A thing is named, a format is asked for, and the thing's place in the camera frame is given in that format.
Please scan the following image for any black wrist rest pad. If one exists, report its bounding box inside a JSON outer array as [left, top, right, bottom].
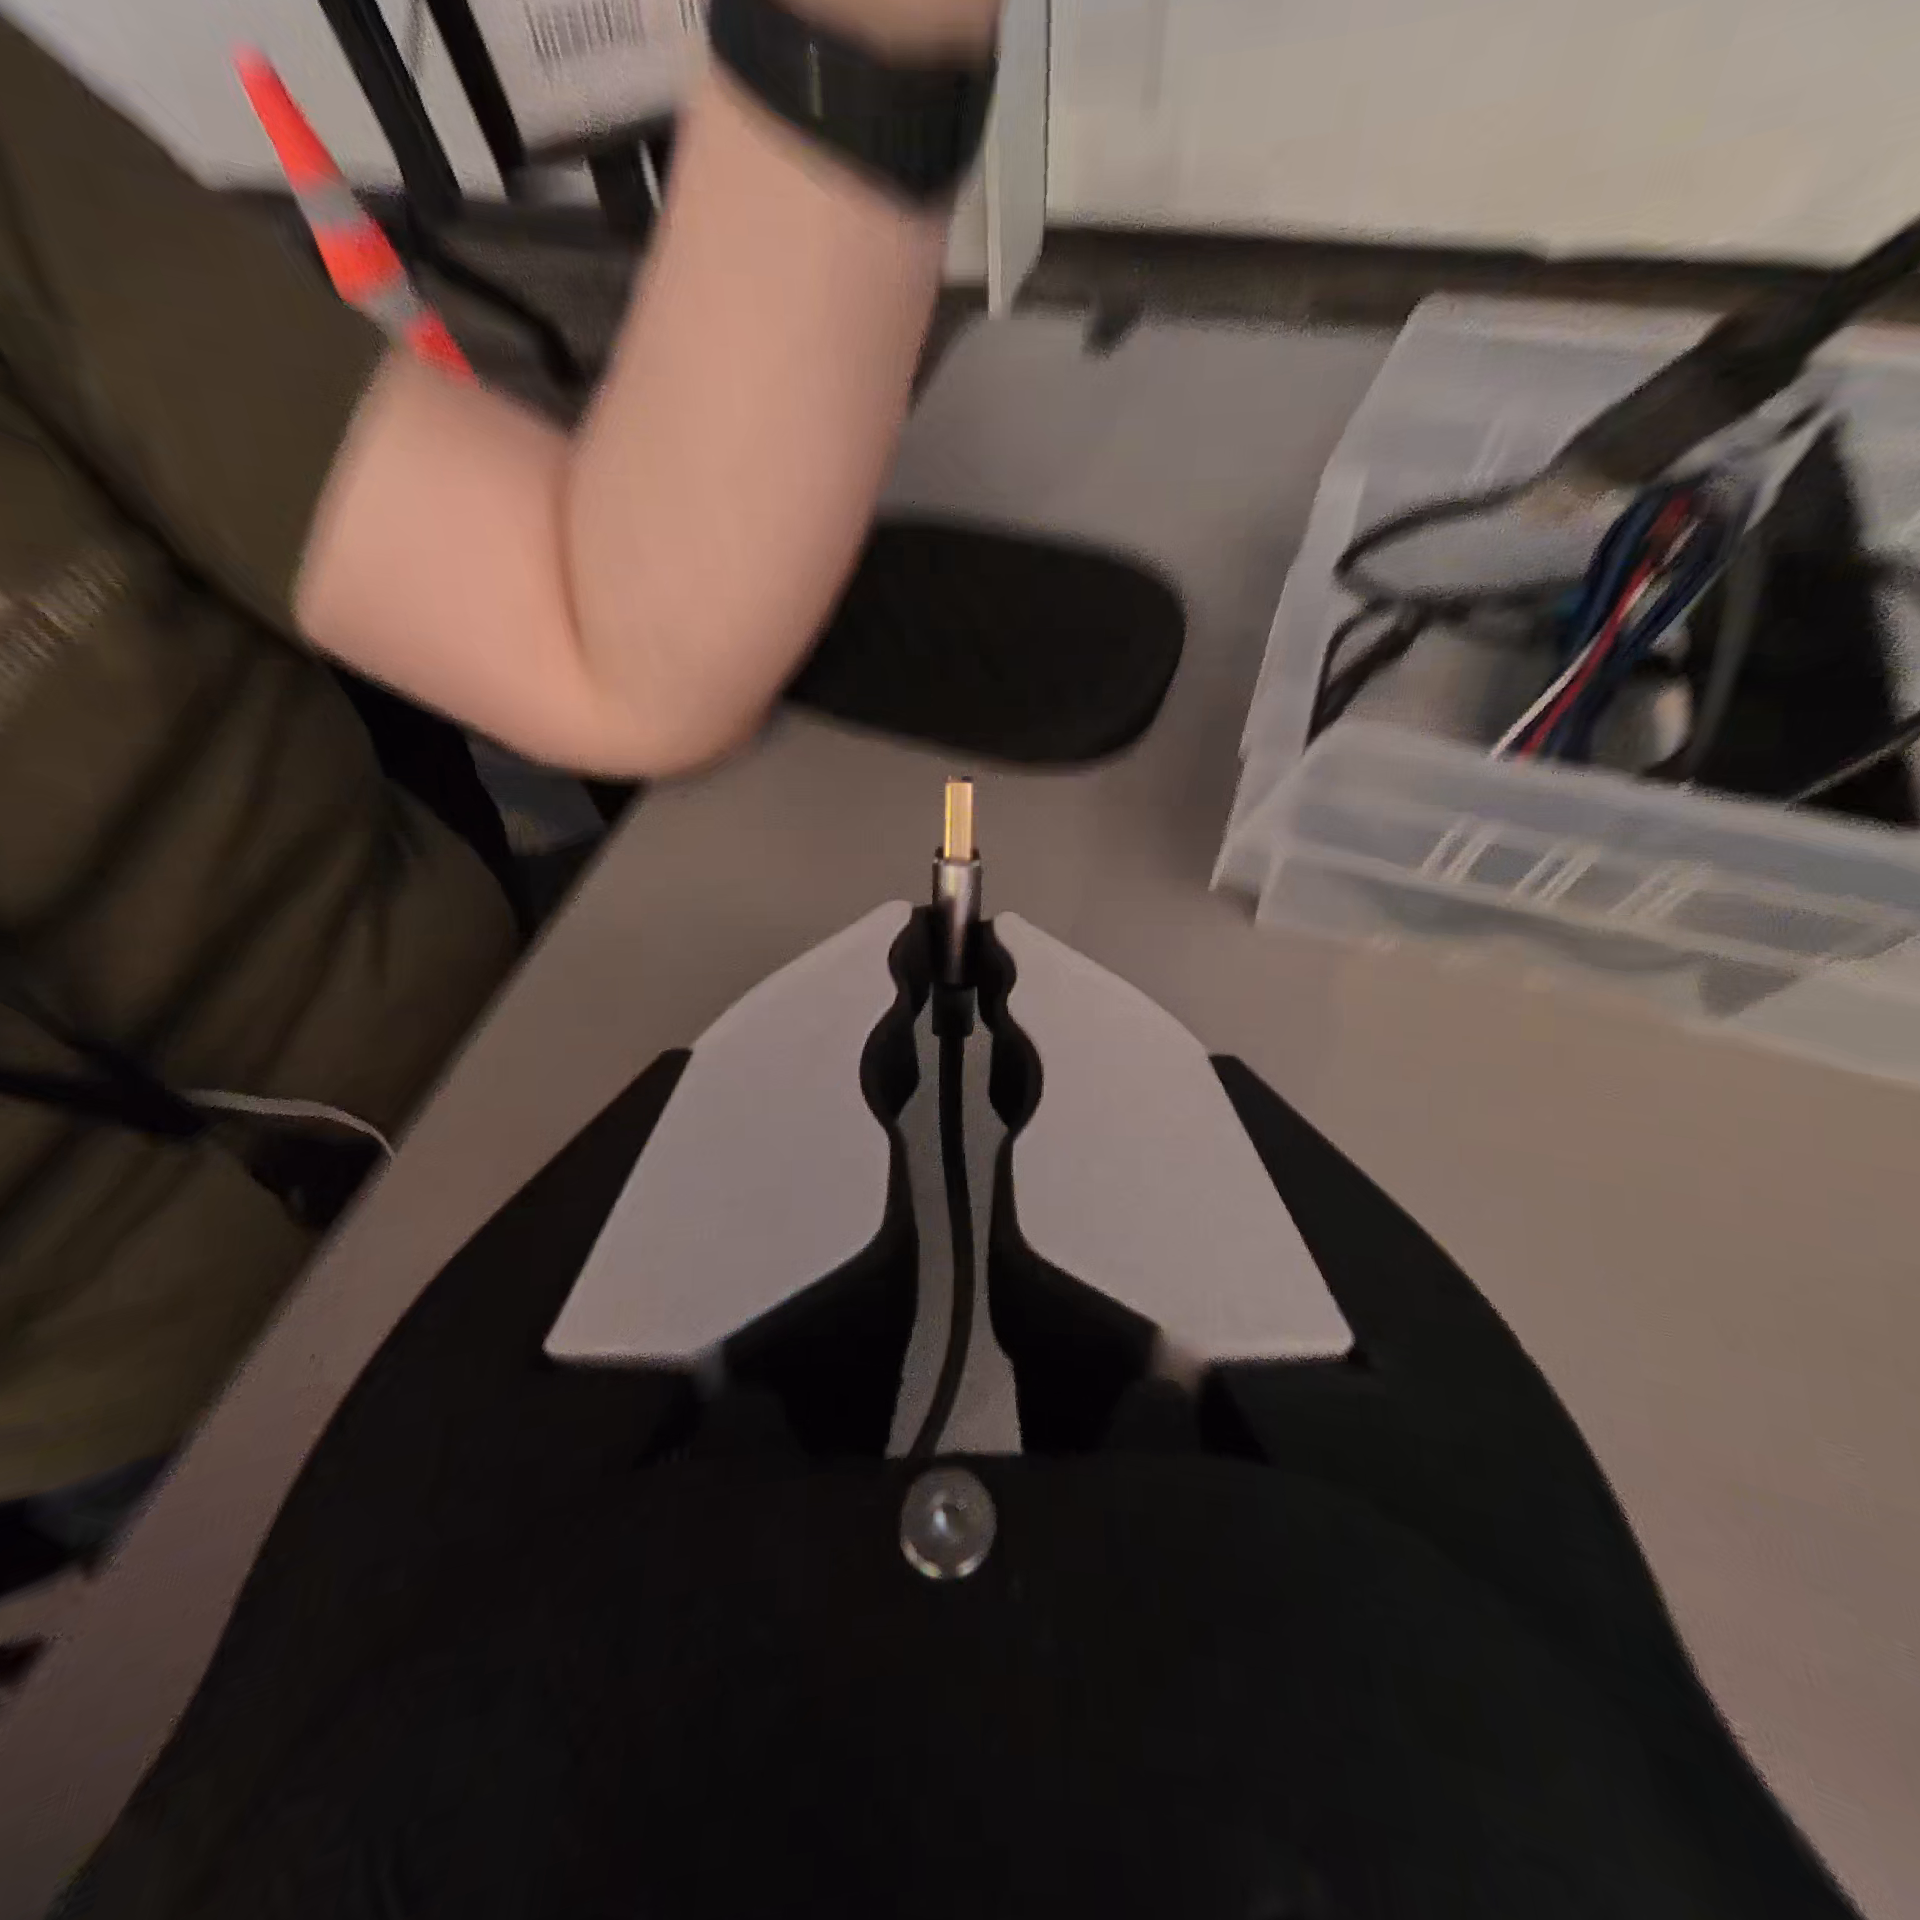
[[785, 516, 1185, 772]]

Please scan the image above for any person's left forearm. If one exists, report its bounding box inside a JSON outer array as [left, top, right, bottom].
[[293, 59, 991, 783]]

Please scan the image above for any clear plastic bin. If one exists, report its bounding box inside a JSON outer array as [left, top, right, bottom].
[[1213, 290, 1920, 1050]]

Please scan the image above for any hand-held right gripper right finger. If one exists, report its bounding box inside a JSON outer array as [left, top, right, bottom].
[[983, 904, 1357, 1456]]

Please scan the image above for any tangle of assorted cables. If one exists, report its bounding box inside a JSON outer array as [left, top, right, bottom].
[[1320, 224, 1920, 810]]

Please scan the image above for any black office chair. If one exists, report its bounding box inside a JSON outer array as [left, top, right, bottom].
[[315, 0, 668, 242]]

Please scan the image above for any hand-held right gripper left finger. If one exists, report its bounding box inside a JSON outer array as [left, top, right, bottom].
[[544, 900, 920, 1456]]

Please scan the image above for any black wristband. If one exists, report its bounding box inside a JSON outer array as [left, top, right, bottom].
[[705, 0, 1001, 203]]

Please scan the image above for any grey plug usb cable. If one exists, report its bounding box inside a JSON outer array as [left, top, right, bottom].
[[898, 774, 987, 1459]]

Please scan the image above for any orange red flat object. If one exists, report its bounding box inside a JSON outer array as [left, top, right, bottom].
[[233, 44, 474, 382]]

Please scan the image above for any thin white cable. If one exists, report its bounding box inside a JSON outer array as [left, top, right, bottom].
[[194, 1084, 401, 1163]]

